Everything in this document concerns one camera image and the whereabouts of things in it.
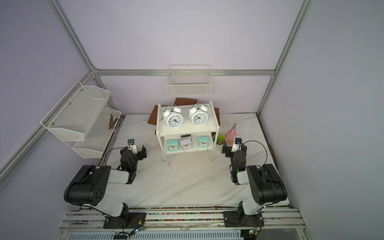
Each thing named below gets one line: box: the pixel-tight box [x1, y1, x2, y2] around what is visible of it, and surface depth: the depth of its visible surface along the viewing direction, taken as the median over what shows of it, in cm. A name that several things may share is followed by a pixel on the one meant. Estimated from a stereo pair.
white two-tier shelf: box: [156, 100, 220, 167], surface depth 79 cm
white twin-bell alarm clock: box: [163, 104, 184, 128], surface depth 66 cm
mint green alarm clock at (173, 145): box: [167, 140, 179, 152], surface depth 80 cm
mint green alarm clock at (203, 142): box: [197, 136, 209, 148], surface depth 82 cm
